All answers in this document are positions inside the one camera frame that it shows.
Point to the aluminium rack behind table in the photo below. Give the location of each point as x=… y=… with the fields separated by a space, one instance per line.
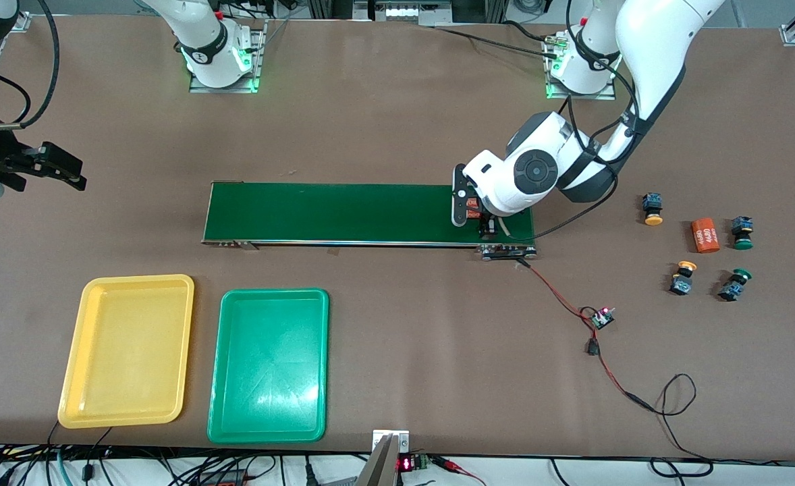
x=404 y=12

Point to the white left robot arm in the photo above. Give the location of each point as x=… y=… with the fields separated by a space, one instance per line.
x=647 y=47

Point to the green conveyor belt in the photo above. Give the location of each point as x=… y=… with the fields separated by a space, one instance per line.
x=337 y=212

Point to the green mushroom push button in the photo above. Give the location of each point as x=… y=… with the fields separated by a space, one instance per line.
x=731 y=290
x=742 y=229

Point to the silver camera mount bracket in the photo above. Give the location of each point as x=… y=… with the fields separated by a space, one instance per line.
x=384 y=459

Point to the yellow mushroom push button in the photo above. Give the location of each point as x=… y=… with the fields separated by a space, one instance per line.
x=681 y=283
x=652 y=202

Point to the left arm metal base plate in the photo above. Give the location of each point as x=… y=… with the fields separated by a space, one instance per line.
x=554 y=94

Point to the metal table corner bracket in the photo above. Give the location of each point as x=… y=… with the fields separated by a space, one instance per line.
x=19 y=20
x=790 y=35

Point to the red LED display module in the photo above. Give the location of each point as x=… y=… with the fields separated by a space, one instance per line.
x=411 y=463

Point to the red alligator clip lead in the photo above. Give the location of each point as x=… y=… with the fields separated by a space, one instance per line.
x=455 y=466

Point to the green plastic tray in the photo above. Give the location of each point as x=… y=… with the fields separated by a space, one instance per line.
x=269 y=368

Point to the small controller circuit board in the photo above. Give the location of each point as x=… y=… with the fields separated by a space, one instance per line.
x=601 y=318

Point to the yellow plastic tray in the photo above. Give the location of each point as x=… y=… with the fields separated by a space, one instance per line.
x=127 y=351

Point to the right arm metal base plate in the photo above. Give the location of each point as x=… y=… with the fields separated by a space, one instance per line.
x=261 y=54

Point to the orange cylinder with 4680 print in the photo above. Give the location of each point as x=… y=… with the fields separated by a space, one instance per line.
x=473 y=206
x=705 y=235

